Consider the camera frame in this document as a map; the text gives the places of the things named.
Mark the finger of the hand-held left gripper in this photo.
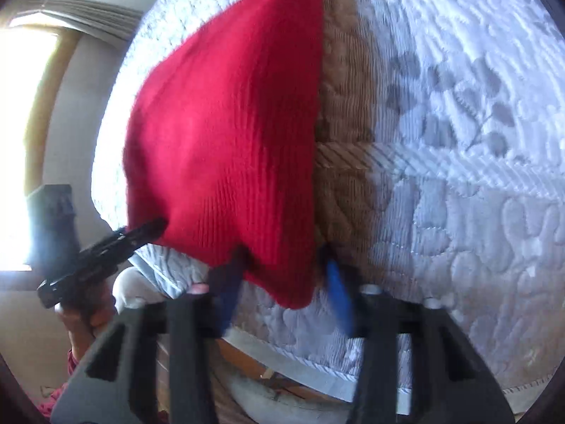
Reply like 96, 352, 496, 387
24, 184, 82, 271
108, 216, 169, 254

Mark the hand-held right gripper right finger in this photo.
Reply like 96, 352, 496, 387
320, 247, 515, 424

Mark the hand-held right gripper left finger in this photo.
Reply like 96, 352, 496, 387
50, 249, 248, 424

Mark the red knit sweater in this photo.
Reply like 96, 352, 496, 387
123, 0, 330, 311

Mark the person's left hand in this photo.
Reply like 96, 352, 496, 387
56, 280, 118, 359

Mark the bright window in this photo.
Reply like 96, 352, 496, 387
0, 13, 60, 271

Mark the white quilted bedspread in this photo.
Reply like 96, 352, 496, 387
90, 0, 565, 412

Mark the beige curtain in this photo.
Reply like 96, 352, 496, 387
29, 0, 144, 41

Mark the wooden bed frame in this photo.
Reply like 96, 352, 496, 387
212, 340, 356, 405

